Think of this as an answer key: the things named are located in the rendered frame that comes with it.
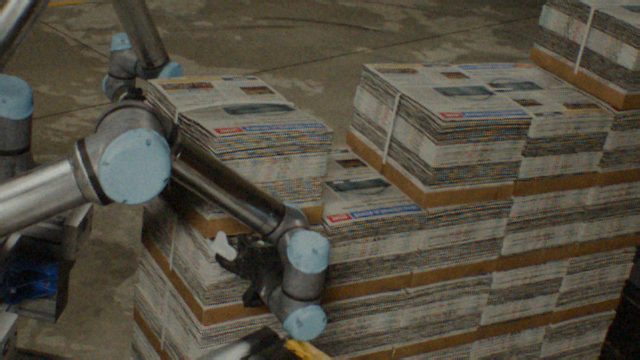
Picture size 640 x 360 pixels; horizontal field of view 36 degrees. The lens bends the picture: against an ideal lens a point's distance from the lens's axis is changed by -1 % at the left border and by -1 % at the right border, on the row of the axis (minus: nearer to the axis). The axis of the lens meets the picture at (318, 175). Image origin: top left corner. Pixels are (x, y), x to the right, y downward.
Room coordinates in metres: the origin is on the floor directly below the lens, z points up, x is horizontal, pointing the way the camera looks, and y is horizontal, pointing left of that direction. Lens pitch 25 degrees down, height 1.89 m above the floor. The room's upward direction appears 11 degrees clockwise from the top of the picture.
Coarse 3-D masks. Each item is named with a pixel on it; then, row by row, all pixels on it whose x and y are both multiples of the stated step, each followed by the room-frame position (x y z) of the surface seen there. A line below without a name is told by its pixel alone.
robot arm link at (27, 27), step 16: (16, 0) 2.14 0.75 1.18; (32, 0) 2.15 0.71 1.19; (48, 0) 2.18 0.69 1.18; (0, 16) 2.11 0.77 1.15; (16, 16) 2.12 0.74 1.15; (32, 16) 2.14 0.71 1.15; (0, 32) 2.09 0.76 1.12; (16, 32) 2.11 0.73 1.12; (0, 48) 2.07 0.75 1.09; (16, 48) 2.11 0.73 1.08; (0, 64) 2.07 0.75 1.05
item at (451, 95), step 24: (384, 72) 2.46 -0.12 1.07; (408, 72) 2.50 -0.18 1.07; (432, 72) 2.54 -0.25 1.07; (456, 72) 2.58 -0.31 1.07; (408, 96) 2.32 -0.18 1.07; (432, 96) 2.35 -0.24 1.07; (456, 96) 2.39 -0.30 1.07; (480, 96) 2.42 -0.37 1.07; (456, 120) 2.22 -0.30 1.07; (480, 120) 2.26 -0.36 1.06
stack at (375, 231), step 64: (384, 192) 2.25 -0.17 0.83; (576, 192) 2.50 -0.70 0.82; (192, 256) 1.93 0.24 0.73; (384, 256) 2.13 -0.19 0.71; (448, 256) 2.26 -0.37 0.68; (192, 320) 1.90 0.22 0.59; (256, 320) 1.94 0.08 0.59; (384, 320) 2.16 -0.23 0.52; (448, 320) 2.29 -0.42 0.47; (512, 320) 2.43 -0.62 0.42
